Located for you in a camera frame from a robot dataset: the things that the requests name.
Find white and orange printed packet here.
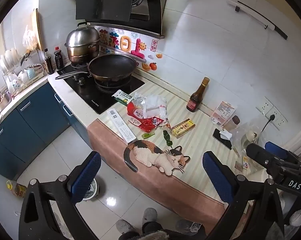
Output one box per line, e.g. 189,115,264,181
210,101,238,127

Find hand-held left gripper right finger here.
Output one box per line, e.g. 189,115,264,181
202,151,291,240

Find yellow box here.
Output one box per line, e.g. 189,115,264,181
171,118,196,138

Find blue kitchen cabinet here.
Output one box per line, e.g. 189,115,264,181
0,82,91,180

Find white trash bin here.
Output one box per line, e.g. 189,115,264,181
83,177,101,202

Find yellow oil bottle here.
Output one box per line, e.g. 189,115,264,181
6,179,28,198

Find silver foil packet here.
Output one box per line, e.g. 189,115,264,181
133,92,151,107

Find white wall rail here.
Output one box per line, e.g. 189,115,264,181
227,0,288,40

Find green and white box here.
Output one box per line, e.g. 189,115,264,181
112,89,134,105

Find dark sauce bottle red cap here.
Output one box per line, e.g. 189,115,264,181
54,46,64,70

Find brown-lidded cup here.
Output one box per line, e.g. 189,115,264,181
224,115,241,132

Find white wall socket panel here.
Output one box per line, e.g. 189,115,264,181
256,96,288,130

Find brown glass bottle red label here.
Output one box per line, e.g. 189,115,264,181
186,77,210,113

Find black plug with cable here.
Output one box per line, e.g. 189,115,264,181
260,114,276,133

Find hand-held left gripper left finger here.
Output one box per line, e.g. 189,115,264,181
18,151,102,240

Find colourful wall sticker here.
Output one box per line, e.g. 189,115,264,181
92,25,164,72

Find metal dish rack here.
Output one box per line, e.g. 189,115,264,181
0,47,48,98

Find black frying pan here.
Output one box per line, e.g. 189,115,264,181
55,54,138,83

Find wooden cutting board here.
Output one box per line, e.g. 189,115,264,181
31,8,44,52

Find long white box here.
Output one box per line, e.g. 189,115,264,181
107,109,137,144

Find black glass gas cooktop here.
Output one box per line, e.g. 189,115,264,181
56,62,146,115

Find cat printed striped mat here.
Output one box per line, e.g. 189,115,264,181
87,80,266,235

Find row of white bowls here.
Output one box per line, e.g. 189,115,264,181
0,48,43,93

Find person's legs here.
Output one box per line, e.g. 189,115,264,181
119,221,207,240

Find crumpled clear plastic bag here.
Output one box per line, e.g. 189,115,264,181
22,25,38,50

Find green pepper piece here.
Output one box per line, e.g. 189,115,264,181
162,129,174,147

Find small white sachet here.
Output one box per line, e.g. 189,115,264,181
234,155,251,172

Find chopstick holder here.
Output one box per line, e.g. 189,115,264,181
0,88,11,112

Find black range hood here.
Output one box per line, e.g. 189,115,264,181
57,0,171,39

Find crumpled white paper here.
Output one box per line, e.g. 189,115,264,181
143,94,168,118

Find large red food packet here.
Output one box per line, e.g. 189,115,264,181
127,102,147,127

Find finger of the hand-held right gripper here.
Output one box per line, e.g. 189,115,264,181
265,141,301,166
246,143,299,178

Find white tissue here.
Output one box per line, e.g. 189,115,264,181
219,129,233,140

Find steel steamer pot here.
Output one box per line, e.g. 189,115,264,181
65,22,101,64

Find black smartphone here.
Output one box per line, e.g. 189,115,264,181
212,128,233,150

